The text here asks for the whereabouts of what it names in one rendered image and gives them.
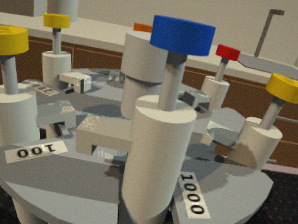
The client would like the white pipette with blue push button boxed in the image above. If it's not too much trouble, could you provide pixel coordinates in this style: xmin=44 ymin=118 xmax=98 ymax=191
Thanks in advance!
xmin=76 ymin=15 xmax=216 ymax=224

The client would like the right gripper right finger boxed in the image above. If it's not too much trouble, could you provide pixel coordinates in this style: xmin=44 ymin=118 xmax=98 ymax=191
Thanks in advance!
xmin=164 ymin=210 xmax=174 ymax=224

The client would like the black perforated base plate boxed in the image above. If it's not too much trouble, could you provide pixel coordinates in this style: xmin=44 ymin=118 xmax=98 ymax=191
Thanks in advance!
xmin=0 ymin=169 xmax=298 ymax=224

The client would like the white pipette with yellow button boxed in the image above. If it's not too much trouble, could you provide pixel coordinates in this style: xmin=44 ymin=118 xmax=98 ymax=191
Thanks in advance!
xmin=0 ymin=26 xmax=76 ymax=224
xmin=42 ymin=14 xmax=91 ymax=138

